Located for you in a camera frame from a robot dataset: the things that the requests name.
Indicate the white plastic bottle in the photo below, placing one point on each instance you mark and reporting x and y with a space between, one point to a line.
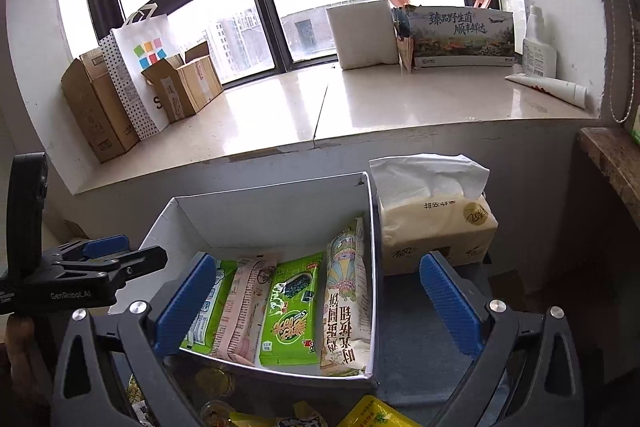
539 52

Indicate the white paper roll pack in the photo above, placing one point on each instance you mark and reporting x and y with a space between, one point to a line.
360 34

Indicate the green seaweed snack packet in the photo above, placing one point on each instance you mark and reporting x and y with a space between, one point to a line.
290 322

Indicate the gold round jelly cup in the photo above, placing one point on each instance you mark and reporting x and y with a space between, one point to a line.
214 382

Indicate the person's left hand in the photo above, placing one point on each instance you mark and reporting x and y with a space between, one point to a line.
20 334

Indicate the light green white snack packet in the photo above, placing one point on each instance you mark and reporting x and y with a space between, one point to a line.
214 302

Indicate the cream long snack packet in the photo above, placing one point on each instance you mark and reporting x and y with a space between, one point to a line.
347 307

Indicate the brown stone countertop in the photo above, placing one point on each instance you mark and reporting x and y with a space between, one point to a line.
612 162

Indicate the corn snack packet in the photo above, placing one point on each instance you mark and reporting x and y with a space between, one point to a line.
140 399

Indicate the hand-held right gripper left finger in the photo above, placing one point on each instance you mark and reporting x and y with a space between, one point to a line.
185 302

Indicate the white cardboard box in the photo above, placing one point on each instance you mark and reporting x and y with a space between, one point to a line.
270 217

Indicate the pale green box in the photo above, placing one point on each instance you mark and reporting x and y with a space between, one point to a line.
633 122

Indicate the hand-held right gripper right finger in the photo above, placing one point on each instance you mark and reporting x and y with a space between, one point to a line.
447 302

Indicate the cream tissue pack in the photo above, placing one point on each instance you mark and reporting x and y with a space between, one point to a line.
435 222

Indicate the white squeeze tube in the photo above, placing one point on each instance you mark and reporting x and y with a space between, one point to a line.
545 88

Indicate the tall brown cardboard box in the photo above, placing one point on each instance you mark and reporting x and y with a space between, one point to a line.
95 107

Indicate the white polka-dot paper bag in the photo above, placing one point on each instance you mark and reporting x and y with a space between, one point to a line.
140 32

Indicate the pink snack packet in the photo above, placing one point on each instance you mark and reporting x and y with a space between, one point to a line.
241 307

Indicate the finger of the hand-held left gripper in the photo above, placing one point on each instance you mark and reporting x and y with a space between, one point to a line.
135 262
105 247

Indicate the open brown cardboard box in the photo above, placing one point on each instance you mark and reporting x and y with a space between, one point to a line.
195 82

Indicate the clear jelly cup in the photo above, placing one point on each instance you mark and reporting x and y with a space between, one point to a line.
216 414

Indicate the yellow snack packet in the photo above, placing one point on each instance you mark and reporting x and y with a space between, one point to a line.
370 414

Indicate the landscape printed box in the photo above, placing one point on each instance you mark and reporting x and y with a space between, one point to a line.
460 37

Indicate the patterned paper bag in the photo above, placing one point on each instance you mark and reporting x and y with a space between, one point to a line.
402 42

